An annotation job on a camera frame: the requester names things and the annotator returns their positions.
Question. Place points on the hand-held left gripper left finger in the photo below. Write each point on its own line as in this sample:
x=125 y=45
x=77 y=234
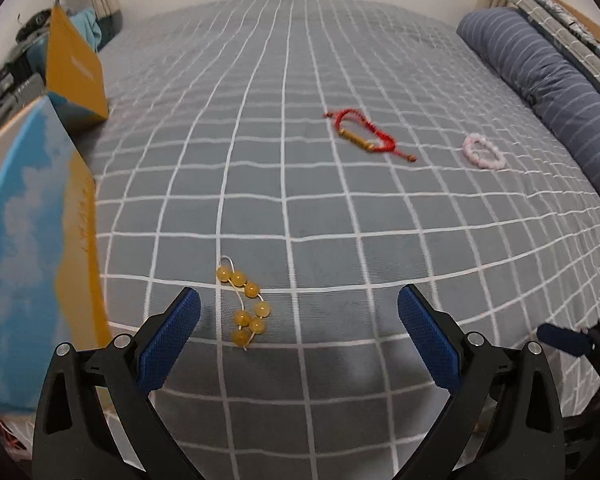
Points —
x=172 y=340

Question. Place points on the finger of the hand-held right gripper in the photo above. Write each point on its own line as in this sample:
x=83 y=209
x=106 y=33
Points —
x=565 y=337

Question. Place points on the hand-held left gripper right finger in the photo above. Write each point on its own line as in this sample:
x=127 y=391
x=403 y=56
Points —
x=430 y=341

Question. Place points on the blue and yellow cardboard box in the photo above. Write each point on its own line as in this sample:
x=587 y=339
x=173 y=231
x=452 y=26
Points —
x=25 y=240

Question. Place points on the grey checked bed sheet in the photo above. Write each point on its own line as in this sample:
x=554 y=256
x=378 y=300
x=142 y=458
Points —
x=300 y=185

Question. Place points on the blue striped rolled duvet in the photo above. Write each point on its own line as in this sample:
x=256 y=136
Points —
x=545 y=75

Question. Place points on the pile of desk clutter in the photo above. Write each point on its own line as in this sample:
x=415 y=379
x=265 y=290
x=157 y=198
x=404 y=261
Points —
x=10 y=90

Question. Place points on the grey plaid pillow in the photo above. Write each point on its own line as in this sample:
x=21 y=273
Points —
x=570 y=30

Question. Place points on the wooden headboard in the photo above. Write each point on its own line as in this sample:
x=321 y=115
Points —
x=592 y=22

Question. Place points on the teal suitcase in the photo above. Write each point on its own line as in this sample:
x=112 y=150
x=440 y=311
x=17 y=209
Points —
x=111 y=27

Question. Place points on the light blue cloth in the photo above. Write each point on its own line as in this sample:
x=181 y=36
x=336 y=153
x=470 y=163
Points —
x=87 y=27

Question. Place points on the navy patterned pillow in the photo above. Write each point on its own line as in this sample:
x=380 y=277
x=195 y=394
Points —
x=565 y=7

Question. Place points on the black headphones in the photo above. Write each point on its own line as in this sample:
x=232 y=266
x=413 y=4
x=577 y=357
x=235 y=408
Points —
x=35 y=22

